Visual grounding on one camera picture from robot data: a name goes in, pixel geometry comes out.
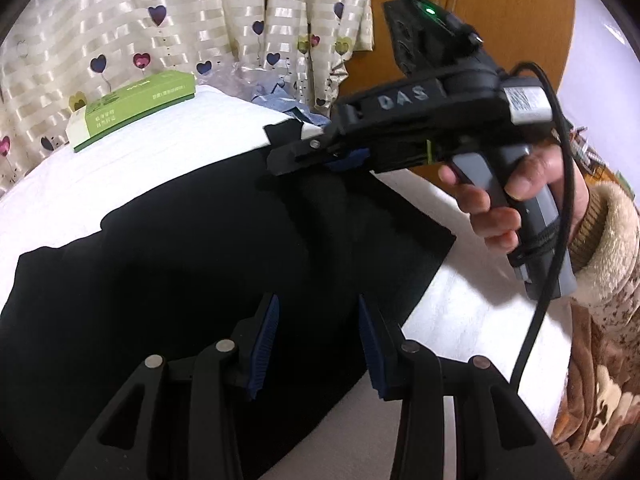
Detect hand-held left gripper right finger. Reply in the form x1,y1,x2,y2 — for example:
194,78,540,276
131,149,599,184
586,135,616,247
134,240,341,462
357,295,576,480

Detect green cardboard box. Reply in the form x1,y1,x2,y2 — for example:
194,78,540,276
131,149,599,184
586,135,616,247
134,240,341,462
66,71,197,154

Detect heart print curtain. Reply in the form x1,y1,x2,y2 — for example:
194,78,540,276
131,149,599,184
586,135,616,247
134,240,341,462
0,0,376,196

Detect person's right hand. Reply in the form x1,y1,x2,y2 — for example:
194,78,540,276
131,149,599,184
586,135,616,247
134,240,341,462
439,141,589,254

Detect person's right forearm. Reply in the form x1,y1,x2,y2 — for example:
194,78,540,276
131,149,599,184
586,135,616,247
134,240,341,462
550,125,640,461

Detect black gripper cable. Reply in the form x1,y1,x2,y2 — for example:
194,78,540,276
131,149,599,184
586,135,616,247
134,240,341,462
509,61,575,398

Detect white bed blanket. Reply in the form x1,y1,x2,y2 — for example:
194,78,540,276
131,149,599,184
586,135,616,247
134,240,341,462
0,82,573,480

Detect blue cloth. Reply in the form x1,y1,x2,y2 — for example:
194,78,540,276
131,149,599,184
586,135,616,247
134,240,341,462
250,80,331,128

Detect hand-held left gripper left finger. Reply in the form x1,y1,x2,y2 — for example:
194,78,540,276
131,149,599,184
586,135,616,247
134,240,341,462
57,292,281,480

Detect clear plastic bag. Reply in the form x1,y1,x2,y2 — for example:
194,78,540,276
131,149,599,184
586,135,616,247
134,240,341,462
197,60,271,101

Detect black pants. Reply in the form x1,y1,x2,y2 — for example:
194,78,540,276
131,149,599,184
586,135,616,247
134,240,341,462
0,121,457,480

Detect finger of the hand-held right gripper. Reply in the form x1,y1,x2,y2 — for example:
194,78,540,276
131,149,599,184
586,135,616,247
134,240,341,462
266,127,371,177

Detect wooden wardrobe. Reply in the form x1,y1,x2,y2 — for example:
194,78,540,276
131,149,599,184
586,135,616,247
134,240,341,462
345,0,576,196

